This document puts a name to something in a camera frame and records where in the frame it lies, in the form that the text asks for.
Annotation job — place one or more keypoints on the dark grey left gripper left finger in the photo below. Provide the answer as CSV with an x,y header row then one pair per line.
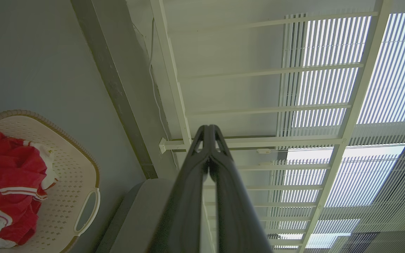
x,y
185,211

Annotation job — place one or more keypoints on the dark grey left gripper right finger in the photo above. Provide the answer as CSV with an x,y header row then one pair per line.
x,y
236,218

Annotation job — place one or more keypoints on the beige perforated plastic laundry basket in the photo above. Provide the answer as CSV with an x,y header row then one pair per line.
x,y
67,182

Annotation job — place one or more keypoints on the red and white garment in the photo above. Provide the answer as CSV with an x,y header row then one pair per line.
x,y
11,182

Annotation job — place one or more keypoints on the white slatted window blind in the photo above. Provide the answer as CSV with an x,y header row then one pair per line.
x,y
392,88

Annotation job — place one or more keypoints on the small white wall fitting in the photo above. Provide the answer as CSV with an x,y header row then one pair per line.
x,y
263,151

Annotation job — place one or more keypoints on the dark grey wall trim strip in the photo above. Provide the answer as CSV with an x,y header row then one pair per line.
x,y
114,88

